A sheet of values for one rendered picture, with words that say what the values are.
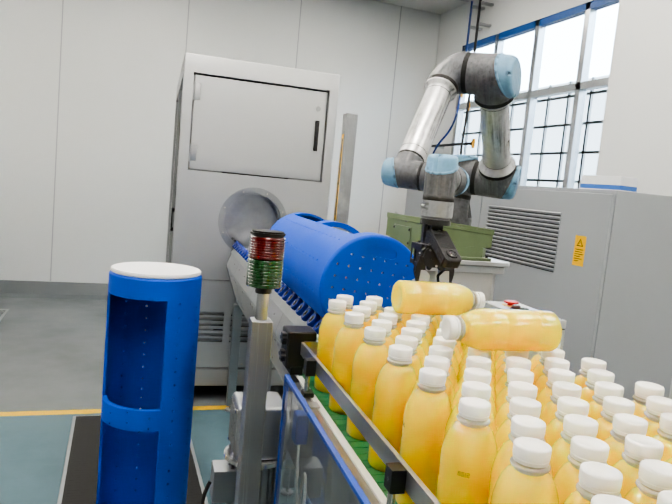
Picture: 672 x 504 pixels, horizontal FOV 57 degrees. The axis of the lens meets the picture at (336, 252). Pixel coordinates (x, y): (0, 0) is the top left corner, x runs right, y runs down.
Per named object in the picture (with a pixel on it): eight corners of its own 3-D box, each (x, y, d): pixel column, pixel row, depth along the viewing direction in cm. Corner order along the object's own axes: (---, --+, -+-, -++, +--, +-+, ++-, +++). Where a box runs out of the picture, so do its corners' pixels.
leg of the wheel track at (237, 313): (234, 408, 366) (242, 303, 359) (235, 412, 360) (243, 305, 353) (224, 408, 364) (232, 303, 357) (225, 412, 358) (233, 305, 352)
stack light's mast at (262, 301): (275, 315, 116) (282, 230, 114) (281, 323, 110) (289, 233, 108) (241, 314, 114) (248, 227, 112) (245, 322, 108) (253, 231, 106)
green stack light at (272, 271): (278, 283, 115) (280, 257, 115) (284, 290, 109) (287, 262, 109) (243, 282, 113) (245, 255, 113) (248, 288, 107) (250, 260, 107)
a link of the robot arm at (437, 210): (459, 203, 147) (427, 200, 144) (457, 222, 147) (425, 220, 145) (445, 201, 154) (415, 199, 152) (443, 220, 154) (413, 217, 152)
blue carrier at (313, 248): (325, 290, 250) (341, 220, 249) (409, 350, 167) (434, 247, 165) (256, 276, 242) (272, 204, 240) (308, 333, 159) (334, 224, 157)
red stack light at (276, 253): (280, 256, 115) (282, 235, 114) (287, 261, 109) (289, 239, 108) (245, 254, 113) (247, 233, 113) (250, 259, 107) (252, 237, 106)
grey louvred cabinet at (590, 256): (445, 360, 515) (465, 185, 500) (655, 486, 314) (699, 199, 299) (386, 361, 497) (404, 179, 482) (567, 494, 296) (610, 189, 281)
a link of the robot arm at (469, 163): (441, 192, 222) (448, 154, 221) (479, 198, 216) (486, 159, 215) (432, 189, 211) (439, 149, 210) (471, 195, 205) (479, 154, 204)
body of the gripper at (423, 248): (436, 266, 157) (441, 218, 156) (451, 272, 149) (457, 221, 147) (408, 264, 155) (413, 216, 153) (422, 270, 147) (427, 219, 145)
